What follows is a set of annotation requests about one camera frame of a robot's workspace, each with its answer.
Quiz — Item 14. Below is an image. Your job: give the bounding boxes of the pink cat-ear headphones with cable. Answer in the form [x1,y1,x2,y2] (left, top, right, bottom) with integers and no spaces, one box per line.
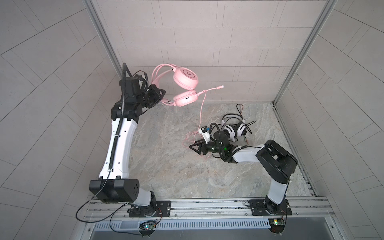
[150,63,225,145]

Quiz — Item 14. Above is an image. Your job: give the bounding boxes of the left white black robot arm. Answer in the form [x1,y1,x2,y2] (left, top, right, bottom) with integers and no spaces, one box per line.
[89,75,165,217]

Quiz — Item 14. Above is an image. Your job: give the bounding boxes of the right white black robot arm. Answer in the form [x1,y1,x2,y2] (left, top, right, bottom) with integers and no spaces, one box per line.
[189,131,298,216]

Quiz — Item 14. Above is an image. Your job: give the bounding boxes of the white ventilation grille strip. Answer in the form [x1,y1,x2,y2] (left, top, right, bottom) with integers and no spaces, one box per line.
[94,219,271,231]

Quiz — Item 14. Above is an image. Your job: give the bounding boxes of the left green circuit board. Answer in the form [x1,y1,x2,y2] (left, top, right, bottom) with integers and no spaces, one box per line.
[139,221,157,235]

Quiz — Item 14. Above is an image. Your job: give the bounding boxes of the right circuit board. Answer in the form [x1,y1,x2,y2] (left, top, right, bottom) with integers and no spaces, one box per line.
[268,219,286,234]

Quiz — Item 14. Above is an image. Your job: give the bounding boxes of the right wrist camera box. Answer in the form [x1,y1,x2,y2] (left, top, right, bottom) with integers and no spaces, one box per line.
[199,126,211,144]

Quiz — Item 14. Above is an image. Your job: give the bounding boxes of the white black headphones with cable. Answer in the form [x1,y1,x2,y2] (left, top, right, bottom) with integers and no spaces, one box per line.
[221,104,256,143]

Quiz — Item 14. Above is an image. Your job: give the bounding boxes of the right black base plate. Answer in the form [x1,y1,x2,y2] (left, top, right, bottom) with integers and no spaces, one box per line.
[245,198,293,216]

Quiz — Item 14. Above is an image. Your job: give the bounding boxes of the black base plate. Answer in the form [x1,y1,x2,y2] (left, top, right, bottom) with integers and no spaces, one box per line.
[245,198,293,216]
[127,201,171,218]

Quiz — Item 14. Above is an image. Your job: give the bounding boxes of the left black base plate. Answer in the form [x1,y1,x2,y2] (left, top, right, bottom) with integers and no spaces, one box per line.
[127,201,171,218]

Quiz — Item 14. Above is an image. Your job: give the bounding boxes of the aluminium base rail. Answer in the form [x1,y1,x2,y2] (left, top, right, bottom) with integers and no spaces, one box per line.
[83,196,335,221]

